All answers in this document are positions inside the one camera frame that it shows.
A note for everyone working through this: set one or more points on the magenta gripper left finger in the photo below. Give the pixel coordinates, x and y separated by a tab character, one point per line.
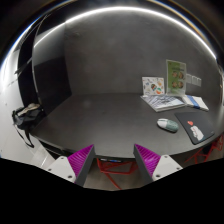
75	167

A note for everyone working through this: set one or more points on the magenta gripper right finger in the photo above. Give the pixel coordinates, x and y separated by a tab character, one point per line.
153	166

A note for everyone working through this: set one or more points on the white and green computer mouse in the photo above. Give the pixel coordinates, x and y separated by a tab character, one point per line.
168	125

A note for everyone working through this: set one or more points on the black mouse pad with picture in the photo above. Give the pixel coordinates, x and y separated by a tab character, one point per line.
197	125

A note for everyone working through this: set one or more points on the red chair under table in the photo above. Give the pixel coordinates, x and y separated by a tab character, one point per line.
110	168

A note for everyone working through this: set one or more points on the grey striped magazine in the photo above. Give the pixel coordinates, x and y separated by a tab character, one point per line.
162	103

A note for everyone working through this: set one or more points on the red chair at right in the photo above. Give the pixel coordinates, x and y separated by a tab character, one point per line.
205	152

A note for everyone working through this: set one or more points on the white and blue booklet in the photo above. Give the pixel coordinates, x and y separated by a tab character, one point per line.
195	102

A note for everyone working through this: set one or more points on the white illustrated card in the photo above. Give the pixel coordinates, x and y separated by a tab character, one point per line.
153	86

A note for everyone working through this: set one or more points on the green upright sign stand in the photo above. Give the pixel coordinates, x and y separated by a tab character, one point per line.
176	78

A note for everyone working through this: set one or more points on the white wall outlet plates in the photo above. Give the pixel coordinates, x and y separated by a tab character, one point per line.
191	79

